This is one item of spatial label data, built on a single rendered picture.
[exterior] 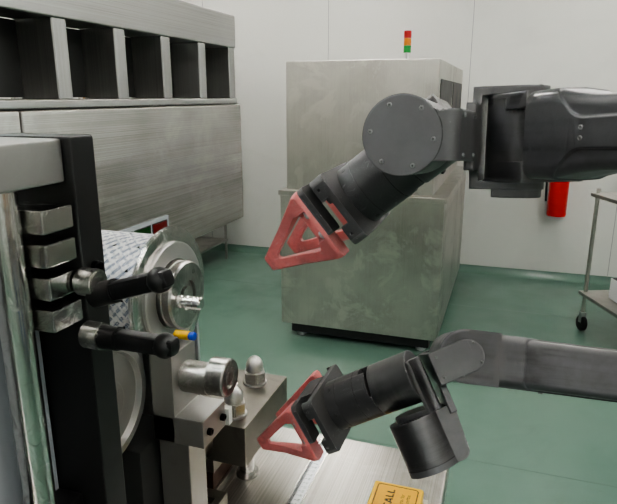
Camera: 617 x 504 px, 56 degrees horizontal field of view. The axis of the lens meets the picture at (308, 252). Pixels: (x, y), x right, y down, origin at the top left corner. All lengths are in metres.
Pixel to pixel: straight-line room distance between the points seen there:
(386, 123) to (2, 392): 0.29
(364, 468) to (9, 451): 0.68
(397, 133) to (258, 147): 5.09
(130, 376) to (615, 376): 0.50
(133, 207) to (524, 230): 4.27
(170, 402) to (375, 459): 0.45
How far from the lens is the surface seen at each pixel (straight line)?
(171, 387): 0.63
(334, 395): 0.67
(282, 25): 5.42
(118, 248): 0.65
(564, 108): 0.43
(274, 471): 0.97
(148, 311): 0.62
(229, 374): 0.62
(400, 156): 0.42
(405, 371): 0.64
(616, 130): 0.40
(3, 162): 0.30
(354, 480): 0.95
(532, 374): 0.67
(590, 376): 0.70
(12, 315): 0.32
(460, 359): 0.64
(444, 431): 0.66
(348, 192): 0.51
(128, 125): 1.15
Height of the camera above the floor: 1.46
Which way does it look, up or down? 15 degrees down
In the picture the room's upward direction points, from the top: straight up
